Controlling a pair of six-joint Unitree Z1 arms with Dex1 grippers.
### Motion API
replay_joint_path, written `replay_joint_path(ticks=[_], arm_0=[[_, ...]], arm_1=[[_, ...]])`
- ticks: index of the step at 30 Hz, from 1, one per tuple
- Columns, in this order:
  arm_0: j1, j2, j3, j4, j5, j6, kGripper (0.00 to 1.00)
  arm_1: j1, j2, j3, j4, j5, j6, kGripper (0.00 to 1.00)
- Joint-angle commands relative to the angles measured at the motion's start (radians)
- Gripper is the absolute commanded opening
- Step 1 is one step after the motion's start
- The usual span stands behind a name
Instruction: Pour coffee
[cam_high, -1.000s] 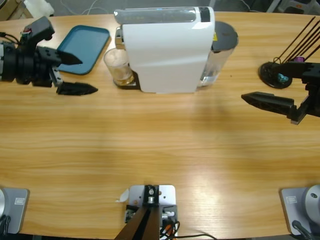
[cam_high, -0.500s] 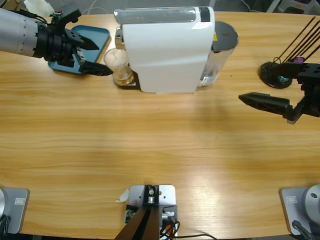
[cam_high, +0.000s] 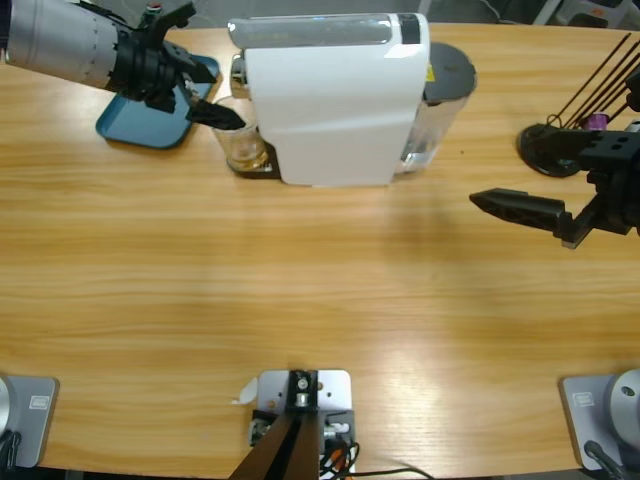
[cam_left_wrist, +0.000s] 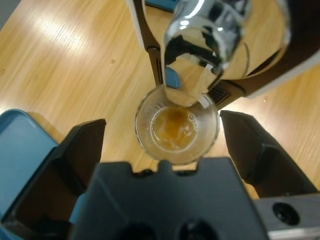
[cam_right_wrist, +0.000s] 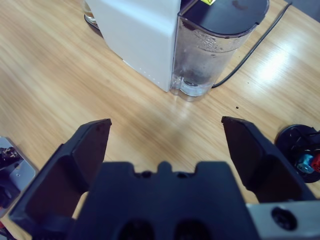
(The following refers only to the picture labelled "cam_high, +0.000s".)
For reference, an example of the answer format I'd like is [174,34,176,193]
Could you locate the white capsule coffee machine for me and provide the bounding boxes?
[227,12,432,190]

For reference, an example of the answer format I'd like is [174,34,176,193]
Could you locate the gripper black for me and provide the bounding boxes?
[112,27,247,132]
[468,128,640,249]

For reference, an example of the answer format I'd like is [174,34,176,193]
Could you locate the chrome coffee machine lever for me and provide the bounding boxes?
[227,13,396,51]

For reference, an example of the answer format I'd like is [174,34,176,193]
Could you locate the clear water tank black lid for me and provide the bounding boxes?
[397,42,479,177]

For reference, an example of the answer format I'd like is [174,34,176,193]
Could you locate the black cable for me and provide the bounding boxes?
[583,439,629,480]
[319,439,436,480]
[0,428,22,471]

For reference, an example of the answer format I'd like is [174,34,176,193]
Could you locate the white block with dark post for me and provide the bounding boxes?
[232,368,359,480]

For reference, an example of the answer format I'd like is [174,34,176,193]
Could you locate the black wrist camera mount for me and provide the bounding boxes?
[139,1,197,36]
[624,67,640,112]

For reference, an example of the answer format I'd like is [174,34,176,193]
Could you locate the clear glass cup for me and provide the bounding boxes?
[209,96,271,174]

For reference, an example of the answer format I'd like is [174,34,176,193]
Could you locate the black capsule holder with rods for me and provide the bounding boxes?
[517,32,640,179]

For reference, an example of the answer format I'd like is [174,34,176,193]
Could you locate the white paper tag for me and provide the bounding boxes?
[230,377,260,406]

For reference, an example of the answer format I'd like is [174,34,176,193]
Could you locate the teal plastic tray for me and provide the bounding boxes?
[94,49,222,151]

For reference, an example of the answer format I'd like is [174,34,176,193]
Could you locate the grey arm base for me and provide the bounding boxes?
[0,374,60,469]
[558,368,640,471]

